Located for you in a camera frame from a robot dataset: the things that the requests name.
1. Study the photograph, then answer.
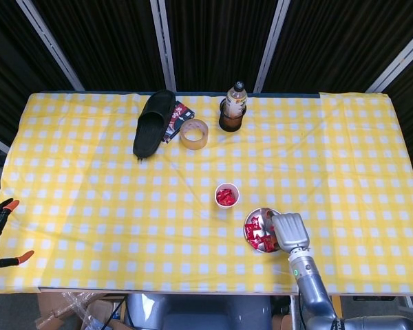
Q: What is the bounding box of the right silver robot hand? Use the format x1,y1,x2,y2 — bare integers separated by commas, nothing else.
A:
266,210,311,255

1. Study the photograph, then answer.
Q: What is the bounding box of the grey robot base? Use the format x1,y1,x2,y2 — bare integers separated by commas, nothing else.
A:
125,294,273,330

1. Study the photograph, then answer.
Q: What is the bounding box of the white paper cup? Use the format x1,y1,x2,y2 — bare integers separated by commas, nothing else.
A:
214,183,241,209

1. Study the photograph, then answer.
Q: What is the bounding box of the black mesh cup holder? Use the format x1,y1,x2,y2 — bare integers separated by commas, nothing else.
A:
218,98,249,133

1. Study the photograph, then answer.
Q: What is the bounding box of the round steel plate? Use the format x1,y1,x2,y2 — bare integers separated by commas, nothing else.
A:
244,207,283,254

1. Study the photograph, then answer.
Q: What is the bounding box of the clear plastic film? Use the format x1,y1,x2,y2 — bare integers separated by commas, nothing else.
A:
34,291,106,330

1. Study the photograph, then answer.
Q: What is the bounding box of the brown cardboard box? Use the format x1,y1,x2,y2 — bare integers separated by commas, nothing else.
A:
37,292,127,330

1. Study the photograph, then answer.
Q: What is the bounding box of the clear packing tape roll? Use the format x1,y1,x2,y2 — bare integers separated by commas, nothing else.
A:
179,119,209,151

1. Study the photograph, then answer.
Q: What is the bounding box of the yellow white checked tablecloth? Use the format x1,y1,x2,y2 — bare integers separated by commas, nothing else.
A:
0,91,413,295

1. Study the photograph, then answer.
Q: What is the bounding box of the plastic drink bottle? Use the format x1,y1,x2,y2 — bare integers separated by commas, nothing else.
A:
224,80,248,120

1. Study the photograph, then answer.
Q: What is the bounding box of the black rubber slipper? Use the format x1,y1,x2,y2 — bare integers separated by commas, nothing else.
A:
132,89,177,161

